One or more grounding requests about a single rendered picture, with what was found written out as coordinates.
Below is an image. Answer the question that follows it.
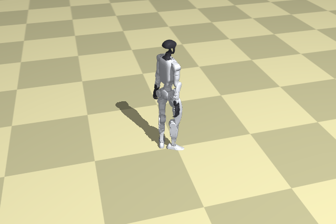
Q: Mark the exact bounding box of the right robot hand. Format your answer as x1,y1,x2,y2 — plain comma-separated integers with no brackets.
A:
173,100,180,117

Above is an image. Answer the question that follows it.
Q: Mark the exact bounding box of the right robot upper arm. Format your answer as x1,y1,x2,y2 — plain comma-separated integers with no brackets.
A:
171,62,181,87

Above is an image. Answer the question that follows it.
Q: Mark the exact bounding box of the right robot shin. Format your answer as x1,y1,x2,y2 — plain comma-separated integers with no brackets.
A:
170,122,179,146

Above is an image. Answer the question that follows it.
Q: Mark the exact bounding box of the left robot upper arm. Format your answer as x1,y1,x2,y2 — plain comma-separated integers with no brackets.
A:
156,54,163,74

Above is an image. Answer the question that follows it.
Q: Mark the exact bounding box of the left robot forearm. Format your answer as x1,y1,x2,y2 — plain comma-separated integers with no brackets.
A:
154,73,161,88

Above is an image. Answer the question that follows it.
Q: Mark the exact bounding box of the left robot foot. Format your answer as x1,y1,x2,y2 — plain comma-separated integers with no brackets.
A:
159,136,165,148

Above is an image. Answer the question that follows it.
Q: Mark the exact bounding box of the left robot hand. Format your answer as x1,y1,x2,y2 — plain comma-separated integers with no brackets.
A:
153,84,160,99

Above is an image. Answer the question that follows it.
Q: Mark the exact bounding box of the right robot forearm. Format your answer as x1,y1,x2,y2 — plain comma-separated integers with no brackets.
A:
173,82,182,104

